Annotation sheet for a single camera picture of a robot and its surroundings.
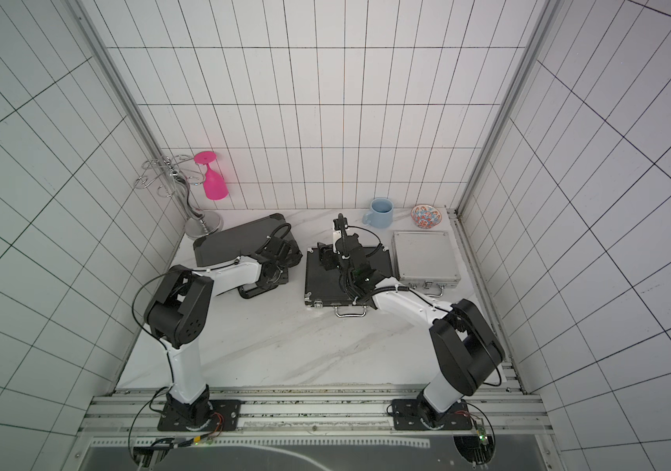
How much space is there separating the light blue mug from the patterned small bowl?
0.09 m

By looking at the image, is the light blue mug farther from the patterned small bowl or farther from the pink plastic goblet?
the pink plastic goblet

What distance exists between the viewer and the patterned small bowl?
115cm

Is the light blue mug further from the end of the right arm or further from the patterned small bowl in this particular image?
the end of the right arm

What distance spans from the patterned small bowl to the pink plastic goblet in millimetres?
756

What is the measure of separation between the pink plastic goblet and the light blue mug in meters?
0.57

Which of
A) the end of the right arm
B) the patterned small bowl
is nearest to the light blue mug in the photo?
the patterned small bowl

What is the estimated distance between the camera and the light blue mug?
113 centimetres

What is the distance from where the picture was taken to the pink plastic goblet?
1002 mm
